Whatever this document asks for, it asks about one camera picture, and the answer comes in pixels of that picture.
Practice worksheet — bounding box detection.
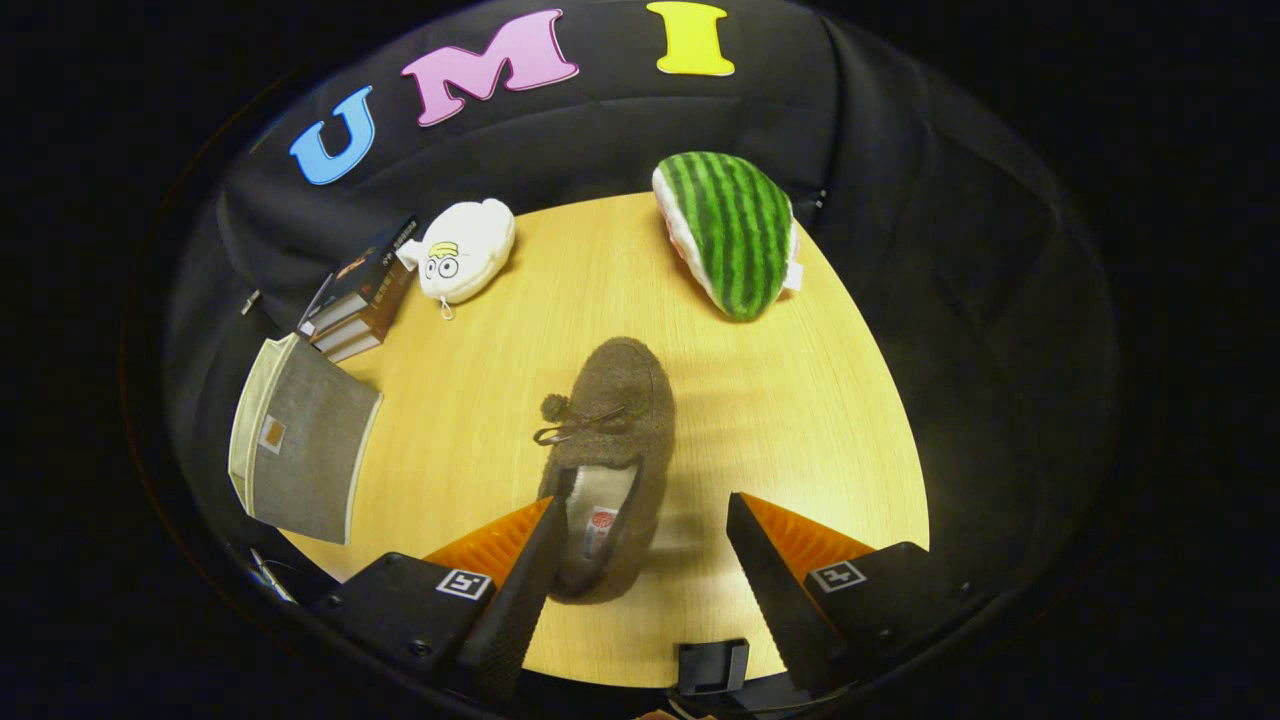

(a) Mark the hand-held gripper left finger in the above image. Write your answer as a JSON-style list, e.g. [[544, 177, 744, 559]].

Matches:
[[310, 497, 571, 706]]

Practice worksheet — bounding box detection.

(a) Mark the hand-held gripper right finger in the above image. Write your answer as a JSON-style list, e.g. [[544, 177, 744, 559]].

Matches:
[[727, 492, 976, 701]]

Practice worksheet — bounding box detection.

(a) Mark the brown fuzzy shoe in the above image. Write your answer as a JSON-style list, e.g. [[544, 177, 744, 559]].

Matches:
[[533, 337, 677, 604]]

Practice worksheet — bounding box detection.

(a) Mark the grey fabric storage box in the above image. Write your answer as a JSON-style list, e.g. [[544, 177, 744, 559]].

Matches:
[[228, 333, 384, 546]]

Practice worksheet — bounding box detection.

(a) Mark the brown hardcover book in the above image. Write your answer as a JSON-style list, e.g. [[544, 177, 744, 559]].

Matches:
[[312, 265, 416, 351], [322, 325, 386, 363]]

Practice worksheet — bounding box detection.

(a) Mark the white cartoon-face plush toy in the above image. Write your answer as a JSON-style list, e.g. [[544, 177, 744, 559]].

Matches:
[[397, 198, 517, 321]]

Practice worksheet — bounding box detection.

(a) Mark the dark hardcover book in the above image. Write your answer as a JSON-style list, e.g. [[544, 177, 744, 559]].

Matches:
[[298, 215, 421, 333]]

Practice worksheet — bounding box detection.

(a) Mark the watermelon slice plush toy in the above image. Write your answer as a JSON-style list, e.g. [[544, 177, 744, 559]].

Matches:
[[652, 152, 804, 323]]

